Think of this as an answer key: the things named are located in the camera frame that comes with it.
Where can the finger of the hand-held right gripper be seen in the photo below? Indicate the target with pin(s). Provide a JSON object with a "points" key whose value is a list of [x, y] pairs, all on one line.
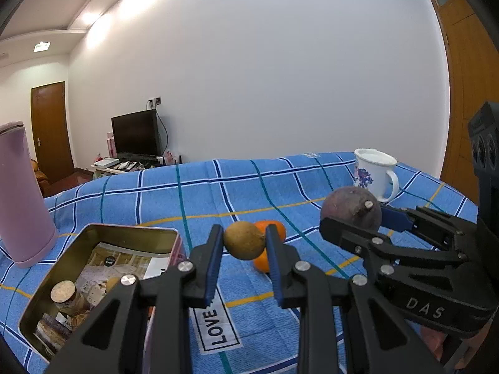
{"points": [[351, 237], [395, 218]]}

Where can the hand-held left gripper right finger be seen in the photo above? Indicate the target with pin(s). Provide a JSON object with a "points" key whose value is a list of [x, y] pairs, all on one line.
{"points": [[275, 272]]}

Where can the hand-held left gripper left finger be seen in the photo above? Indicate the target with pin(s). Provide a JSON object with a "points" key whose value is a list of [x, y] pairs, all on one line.
{"points": [[212, 276]]}

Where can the purple round fruit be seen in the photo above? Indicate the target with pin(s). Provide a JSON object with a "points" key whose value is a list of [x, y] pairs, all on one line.
{"points": [[347, 206]]}

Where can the small brown fruit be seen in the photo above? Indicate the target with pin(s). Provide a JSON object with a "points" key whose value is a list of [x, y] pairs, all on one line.
{"points": [[113, 283], [243, 239]]}

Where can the pink metal tin box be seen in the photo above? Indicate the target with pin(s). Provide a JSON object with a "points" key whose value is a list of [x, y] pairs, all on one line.
{"points": [[128, 241]]}

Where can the cork lid jar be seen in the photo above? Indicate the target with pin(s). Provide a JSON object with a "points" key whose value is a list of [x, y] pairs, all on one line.
{"points": [[52, 329], [64, 296]]}

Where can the person's right hand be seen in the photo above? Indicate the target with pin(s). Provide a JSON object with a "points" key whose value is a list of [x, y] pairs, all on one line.
{"points": [[432, 341]]}

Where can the orange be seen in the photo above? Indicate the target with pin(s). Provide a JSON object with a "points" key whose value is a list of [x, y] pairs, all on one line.
{"points": [[262, 261], [273, 230]]}

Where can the white printed mug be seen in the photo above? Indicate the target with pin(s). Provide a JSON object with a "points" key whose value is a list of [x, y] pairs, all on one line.
{"points": [[370, 175]]}

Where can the blue plaid blanket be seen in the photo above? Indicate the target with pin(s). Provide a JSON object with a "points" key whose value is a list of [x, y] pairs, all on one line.
{"points": [[241, 187]]}

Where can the television stand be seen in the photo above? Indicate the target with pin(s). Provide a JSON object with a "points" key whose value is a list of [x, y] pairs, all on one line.
{"points": [[128, 165]]}

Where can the black television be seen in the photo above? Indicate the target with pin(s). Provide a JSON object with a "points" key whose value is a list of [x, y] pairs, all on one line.
{"points": [[136, 132]]}

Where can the wooden wardrobe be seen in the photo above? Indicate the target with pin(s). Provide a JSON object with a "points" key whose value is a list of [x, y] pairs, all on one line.
{"points": [[471, 66]]}

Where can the brown sofa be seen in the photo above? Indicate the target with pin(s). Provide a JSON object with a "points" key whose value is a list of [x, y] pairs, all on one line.
{"points": [[40, 179]]}

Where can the pink bottle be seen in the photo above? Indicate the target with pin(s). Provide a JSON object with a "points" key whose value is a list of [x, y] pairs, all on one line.
{"points": [[23, 202]]}

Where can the brown wooden door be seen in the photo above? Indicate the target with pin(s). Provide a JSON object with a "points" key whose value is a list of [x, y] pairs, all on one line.
{"points": [[52, 132]]}

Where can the ceiling sign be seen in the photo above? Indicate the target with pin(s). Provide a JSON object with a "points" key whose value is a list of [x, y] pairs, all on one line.
{"points": [[41, 46]]}

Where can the wall socket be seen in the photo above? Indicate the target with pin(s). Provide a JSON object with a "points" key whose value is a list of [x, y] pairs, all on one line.
{"points": [[154, 102]]}

